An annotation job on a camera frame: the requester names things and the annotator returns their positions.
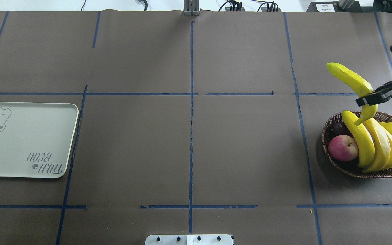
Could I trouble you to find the brown wicker basket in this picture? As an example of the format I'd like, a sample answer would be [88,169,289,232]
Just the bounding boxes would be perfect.
[321,112,392,179]

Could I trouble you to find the dark red plum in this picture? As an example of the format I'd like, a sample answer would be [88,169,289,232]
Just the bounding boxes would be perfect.
[331,121,347,136]

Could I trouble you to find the red apple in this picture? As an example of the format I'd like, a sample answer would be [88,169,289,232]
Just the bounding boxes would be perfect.
[328,135,359,162]

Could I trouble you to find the black power strip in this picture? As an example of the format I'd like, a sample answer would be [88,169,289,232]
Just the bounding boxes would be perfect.
[219,0,245,12]

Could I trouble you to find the pale green bear tray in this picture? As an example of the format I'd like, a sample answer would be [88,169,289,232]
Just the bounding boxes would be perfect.
[0,102,79,179]

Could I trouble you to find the aluminium frame post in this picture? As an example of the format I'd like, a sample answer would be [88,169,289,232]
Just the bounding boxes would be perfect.
[183,0,200,16]

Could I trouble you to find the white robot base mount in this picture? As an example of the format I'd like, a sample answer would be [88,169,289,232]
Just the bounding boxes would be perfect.
[145,234,235,245]

